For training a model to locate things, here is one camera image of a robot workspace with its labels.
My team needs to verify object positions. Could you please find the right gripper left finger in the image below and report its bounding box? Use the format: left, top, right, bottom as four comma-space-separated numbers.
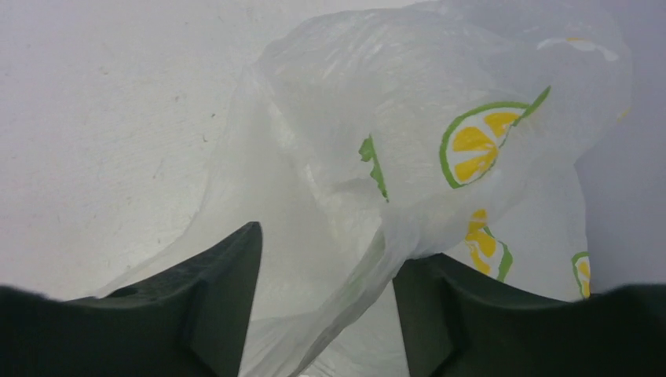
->
1, 221, 262, 376

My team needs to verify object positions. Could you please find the clear plastic bag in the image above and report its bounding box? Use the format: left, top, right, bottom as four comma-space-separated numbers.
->
97, 1, 631, 376

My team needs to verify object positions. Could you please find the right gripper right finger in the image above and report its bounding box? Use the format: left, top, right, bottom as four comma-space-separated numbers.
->
393, 254, 665, 376

